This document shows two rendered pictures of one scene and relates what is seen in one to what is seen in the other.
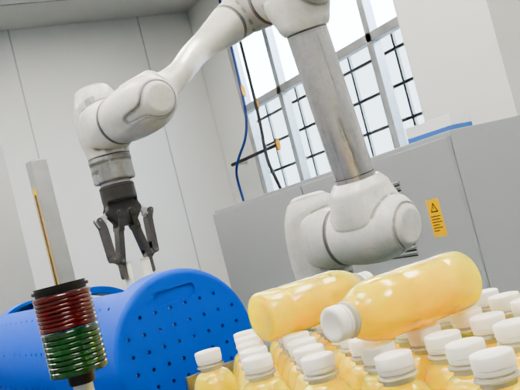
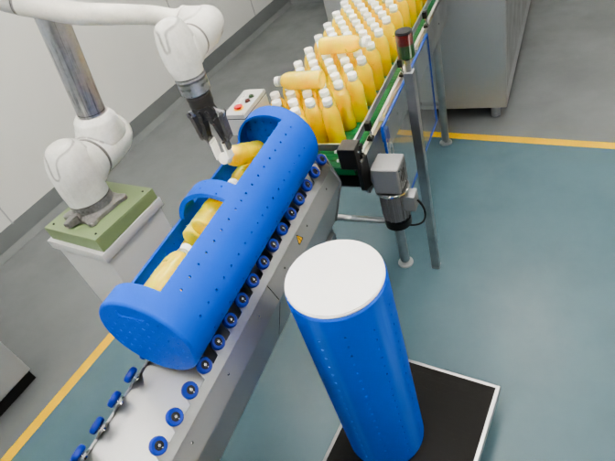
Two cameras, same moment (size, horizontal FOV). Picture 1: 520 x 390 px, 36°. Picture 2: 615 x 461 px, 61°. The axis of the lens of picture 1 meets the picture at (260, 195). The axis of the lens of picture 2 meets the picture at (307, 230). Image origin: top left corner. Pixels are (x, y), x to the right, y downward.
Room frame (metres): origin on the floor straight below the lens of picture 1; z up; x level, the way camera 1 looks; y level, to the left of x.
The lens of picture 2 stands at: (2.04, 1.73, 2.05)
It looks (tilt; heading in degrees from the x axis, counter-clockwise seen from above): 40 degrees down; 250
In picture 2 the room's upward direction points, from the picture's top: 20 degrees counter-clockwise
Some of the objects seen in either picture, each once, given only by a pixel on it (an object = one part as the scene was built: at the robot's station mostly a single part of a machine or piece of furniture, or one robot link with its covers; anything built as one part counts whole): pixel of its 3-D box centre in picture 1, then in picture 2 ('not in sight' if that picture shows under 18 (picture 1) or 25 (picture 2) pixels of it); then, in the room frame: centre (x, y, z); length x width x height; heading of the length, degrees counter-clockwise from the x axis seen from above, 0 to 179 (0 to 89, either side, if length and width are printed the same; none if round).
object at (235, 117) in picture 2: not in sight; (247, 112); (1.40, -0.19, 1.05); 0.20 x 0.10 x 0.10; 35
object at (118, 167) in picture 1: (112, 171); (193, 83); (1.69, 0.29, 1.46); 0.09 x 0.09 x 0.06
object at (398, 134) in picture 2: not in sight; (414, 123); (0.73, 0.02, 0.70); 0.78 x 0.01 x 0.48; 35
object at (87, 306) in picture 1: (65, 310); (404, 37); (0.89, 0.24, 1.23); 0.06 x 0.06 x 0.04
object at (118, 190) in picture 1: (121, 204); (202, 105); (1.69, 0.29, 1.39); 0.08 x 0.07 x 0.09; 125
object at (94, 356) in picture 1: (74, 350); (405, 49); (0.89, 0.24, 1.18); 0.06 x 0.06 x 0.05
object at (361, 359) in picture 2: not in sight; (364, 367); (1.68, 0.82, 0.59); 0.28 x 0.28 x 0.88
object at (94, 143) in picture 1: (103, 120); (179, 46); (1.68, 0.28, 1.57); 0.13 x 0.11 x 0.16; 40
